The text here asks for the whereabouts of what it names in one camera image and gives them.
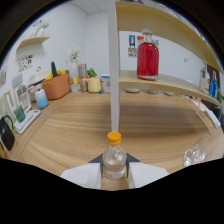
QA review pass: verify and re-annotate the clear bottle orange cap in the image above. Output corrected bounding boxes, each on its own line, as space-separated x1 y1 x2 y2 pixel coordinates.
101 131 128 180

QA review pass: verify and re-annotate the glass cup with ice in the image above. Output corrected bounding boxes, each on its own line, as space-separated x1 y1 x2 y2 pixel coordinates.
182 133 214 168

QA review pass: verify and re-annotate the blue white cup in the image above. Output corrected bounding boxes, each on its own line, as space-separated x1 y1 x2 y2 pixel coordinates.
34 88 50 110

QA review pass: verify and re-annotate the small green cup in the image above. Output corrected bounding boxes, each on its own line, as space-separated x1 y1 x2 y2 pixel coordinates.
13 105 26 123

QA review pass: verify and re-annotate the metal cup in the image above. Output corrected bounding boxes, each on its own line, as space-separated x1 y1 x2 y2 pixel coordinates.
78 63 88 78

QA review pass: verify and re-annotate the white tray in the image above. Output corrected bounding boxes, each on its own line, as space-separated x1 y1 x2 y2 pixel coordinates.
13 109 42 135

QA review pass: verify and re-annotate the black bag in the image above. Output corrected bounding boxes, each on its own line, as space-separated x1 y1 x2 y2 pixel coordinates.
0 115 16 152

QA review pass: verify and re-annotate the two-tier wooden shelf rack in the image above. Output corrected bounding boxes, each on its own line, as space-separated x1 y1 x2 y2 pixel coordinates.
106 0 224 134

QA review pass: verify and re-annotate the yellow mug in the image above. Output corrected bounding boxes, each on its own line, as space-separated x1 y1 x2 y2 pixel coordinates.
87 77 103 94

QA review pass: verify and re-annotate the orange storage basket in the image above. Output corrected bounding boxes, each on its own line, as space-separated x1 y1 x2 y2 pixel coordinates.
41 73 72 101

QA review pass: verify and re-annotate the white blue mug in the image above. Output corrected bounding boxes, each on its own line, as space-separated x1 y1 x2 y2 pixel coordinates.
100 73 112 94

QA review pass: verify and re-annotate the green leafy plant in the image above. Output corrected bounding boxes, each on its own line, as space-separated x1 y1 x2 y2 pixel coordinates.
87 67 98 79

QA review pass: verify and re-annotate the white vase with flowers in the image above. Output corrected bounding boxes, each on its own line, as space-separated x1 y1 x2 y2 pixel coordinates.
68 48 81 79

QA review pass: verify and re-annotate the red liquid glass bottle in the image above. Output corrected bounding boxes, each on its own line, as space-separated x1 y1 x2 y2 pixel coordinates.
136 28 160 81

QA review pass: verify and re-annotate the wooden wall shelf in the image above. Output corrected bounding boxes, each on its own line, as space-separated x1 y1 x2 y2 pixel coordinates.
16 35 51 51

